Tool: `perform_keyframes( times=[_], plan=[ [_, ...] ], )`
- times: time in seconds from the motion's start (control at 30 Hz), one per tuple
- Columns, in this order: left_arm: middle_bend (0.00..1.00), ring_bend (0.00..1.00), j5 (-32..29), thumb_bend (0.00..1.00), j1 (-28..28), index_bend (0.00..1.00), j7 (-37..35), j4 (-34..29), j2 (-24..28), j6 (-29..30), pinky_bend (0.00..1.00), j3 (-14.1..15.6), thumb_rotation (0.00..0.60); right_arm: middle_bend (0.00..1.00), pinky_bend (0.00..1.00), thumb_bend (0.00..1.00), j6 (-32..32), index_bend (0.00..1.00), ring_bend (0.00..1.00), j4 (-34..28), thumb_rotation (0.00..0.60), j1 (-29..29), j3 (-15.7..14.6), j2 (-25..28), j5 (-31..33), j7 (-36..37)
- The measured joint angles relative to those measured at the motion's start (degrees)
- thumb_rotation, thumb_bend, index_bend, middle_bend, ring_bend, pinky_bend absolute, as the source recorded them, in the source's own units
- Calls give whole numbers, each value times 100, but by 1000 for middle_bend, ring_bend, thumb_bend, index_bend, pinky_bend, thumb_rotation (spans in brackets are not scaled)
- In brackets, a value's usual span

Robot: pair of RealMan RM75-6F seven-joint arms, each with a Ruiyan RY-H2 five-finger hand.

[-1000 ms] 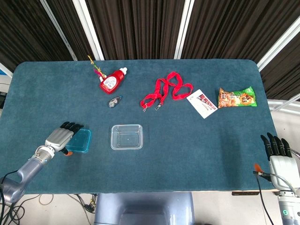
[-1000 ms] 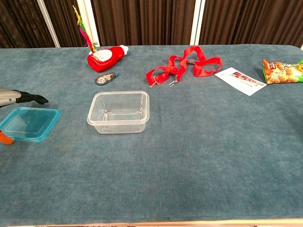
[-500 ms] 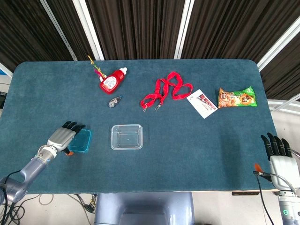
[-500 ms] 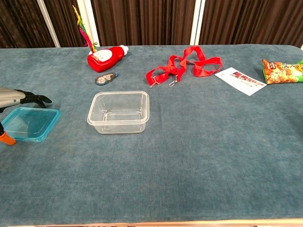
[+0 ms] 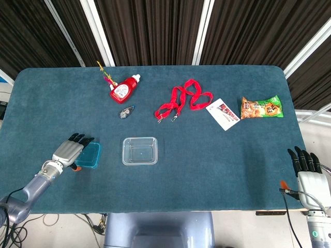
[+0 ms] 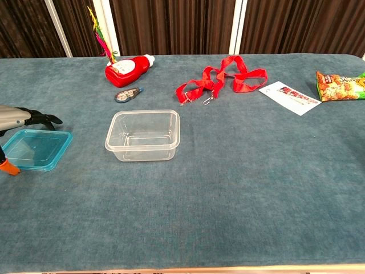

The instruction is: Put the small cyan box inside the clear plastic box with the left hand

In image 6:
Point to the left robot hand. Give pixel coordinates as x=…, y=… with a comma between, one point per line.
x=14, y=117

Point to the blue plastic lid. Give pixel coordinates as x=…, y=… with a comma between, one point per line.
x=37, y=148

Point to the clear plastic container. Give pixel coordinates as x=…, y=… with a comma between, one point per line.
x=142, y=137

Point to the correction tape dispenser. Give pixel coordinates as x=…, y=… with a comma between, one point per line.
x=125, y=95

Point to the red bottle with white cap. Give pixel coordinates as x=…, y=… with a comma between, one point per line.
x=122, y=74

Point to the colourful feather shuttlecock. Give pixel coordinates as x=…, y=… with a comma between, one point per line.
x=100, y=38

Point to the dark brown curtain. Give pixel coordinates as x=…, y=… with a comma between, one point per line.
x=171, y=25

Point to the teal velvet tablecloth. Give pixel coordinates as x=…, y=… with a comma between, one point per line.
x=228, y=185

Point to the white printed card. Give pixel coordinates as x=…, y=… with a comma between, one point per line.
x=288, y=98

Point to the orange green snack bag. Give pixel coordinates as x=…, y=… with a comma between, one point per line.
x=336, y=87

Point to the thin grey frame post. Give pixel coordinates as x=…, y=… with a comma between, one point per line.
x=58, y=28

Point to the wide white frame post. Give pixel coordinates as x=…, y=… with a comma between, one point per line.
x=109, y=25

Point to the white double frame post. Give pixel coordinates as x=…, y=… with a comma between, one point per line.
x=239, y=25

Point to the white corner frame post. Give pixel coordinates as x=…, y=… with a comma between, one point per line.
x=363, y=54

